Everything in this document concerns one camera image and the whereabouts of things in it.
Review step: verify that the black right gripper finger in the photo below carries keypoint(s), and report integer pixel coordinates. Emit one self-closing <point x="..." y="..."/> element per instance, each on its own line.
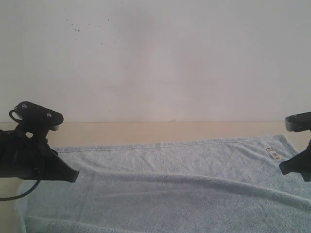
<point x="297" y="164"/>

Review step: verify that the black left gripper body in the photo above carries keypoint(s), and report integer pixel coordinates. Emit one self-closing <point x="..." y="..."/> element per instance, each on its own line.
<point x="23" y="157"/>

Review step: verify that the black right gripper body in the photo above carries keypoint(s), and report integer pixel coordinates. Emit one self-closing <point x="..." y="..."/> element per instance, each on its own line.
<point x="308" y="157"/>

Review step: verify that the light blue terry towel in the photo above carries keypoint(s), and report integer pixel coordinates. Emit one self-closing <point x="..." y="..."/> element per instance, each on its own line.
<point x="208" y="186"/>

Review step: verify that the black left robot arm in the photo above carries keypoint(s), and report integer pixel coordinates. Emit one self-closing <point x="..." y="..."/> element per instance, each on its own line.
<point x="3" y="155"/>

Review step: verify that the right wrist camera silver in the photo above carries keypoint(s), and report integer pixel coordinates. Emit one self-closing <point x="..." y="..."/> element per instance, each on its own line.
<point x="298" y="122"/>

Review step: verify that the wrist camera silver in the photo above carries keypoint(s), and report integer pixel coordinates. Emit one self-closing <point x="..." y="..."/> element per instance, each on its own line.
<point x="35" y="119"/>
<point x="298" y="122"/>

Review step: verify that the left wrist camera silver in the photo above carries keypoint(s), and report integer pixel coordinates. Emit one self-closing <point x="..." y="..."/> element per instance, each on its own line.
<point x="35" y="119"/>

